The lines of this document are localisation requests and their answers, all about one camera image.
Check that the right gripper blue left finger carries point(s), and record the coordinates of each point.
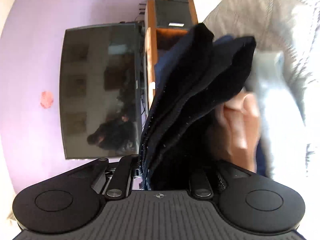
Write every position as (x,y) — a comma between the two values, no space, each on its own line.
(120,184)

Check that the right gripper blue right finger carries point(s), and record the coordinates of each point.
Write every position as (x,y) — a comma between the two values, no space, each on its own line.
(200,187)

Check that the navy zip jacket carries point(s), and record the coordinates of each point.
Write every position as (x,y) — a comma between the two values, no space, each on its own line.
(196,75)

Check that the pink folded garment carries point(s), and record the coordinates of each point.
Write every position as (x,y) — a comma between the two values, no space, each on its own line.
(234,136)

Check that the navy folded garment in stack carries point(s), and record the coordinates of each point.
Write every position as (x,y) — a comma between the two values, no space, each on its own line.
(260,160)

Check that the black flat television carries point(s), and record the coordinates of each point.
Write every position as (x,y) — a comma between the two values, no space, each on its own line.
(100,93)

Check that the light blue folded garment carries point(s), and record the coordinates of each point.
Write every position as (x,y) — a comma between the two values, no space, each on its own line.
(283,135)

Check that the wooden TV stand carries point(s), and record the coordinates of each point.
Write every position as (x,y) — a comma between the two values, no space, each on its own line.
(156,42)

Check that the dark wooden side cabinet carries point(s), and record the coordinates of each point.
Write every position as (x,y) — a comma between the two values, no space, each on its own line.
(173,14)

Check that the silver quilted bedspread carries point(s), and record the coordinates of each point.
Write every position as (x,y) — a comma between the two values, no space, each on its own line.
(291,26)

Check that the red wall sticker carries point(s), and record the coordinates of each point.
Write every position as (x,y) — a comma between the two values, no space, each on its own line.
(47,99)

